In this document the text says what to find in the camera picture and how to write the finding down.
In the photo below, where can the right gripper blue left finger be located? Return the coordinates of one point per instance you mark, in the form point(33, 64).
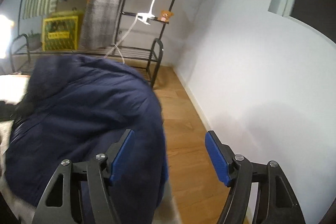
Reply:
point(118, 155)

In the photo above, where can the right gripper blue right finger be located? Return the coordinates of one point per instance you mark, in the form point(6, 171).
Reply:
point(221, 156)

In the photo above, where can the navy blue puffer jacket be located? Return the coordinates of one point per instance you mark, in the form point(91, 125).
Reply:
point(74, 108)

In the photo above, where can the black metal clothes rack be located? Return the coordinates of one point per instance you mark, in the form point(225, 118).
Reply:
point(138, 40)

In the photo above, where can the yellow green patterned box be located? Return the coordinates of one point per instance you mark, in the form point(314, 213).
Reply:
point(61, 31)

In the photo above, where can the small potted plant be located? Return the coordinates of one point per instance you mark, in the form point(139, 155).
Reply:
point(34, 40)

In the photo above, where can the small brown teddy bear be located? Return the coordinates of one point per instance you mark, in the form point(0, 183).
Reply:
point(165, 15)

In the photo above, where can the grey plaid hanging coat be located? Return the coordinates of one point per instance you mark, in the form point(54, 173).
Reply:
point(99, 27)

